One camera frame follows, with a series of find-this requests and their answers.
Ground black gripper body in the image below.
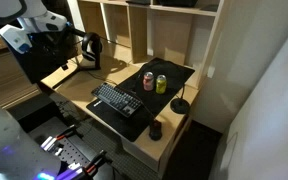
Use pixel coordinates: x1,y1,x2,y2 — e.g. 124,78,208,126
17,32,72,83

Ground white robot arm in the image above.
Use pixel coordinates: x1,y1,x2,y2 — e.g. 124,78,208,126
0,0,74,83

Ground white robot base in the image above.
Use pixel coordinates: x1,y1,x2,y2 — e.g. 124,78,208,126
0,108,61,180

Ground black mechanical keyboard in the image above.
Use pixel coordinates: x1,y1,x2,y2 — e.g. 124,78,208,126
91,83,142,117

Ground wooden desk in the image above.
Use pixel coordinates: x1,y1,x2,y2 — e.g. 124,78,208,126
41,55,192,177

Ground black headphones on stand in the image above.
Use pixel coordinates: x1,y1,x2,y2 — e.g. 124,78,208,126
82,33,102,70

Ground red black clamp upper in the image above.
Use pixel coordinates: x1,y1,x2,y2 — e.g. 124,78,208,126
40,125,77,151

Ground red black clamp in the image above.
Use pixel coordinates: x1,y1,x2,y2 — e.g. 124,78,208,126
69,150,112,176
40,125,77,151

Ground pink soda can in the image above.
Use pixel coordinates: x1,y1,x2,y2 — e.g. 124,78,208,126
143,72,154,91

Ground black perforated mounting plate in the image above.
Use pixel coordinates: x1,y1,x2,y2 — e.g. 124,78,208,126
53,135,92,166

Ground black desk mat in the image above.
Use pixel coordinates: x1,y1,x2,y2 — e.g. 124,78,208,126
87,58,194,142

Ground yellow soda can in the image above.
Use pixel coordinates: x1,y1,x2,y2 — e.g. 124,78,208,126
156,75,167,94

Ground red black clamp lower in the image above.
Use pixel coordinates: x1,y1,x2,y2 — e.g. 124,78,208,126
69,150,112,176

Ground black computer mouse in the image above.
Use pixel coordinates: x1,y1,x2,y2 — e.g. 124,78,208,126
149,120,162,141

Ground wooden shelf unit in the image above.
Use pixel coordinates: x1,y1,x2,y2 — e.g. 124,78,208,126
67,0,232,88

